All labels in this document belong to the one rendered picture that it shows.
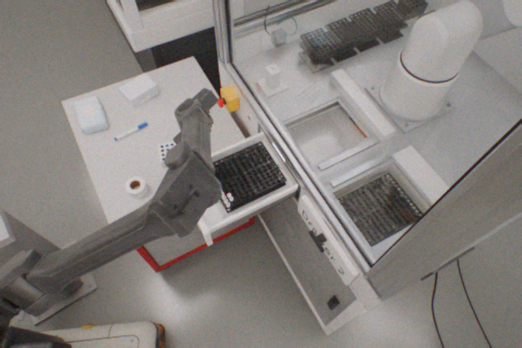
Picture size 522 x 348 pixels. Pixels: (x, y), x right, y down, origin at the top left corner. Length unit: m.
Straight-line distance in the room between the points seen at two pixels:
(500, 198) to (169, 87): 1.37
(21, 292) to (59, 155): 1.84
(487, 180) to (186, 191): 0.44
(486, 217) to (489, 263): 1.79
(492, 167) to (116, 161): 1.26
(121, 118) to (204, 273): 0.92
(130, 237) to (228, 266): 1.45
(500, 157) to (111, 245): 0.58
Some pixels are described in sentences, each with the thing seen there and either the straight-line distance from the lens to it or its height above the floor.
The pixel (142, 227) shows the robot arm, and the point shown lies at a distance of 0.62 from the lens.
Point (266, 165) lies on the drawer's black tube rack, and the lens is 1.30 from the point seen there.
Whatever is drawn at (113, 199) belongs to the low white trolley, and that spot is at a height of 0.76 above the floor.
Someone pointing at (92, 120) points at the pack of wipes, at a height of 0.80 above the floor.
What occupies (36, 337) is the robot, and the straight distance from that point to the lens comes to 1.64.
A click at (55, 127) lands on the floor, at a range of 2.76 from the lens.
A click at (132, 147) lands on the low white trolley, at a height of 0.76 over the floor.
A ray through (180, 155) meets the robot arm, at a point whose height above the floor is 1.47.
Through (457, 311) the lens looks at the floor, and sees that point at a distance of 2.26.
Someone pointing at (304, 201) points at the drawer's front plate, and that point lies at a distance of 1.18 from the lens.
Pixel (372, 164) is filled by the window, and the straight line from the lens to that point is 0.82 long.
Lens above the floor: 1.99
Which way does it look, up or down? 60 degrees down
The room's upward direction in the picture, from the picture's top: 3 degrees clockwise
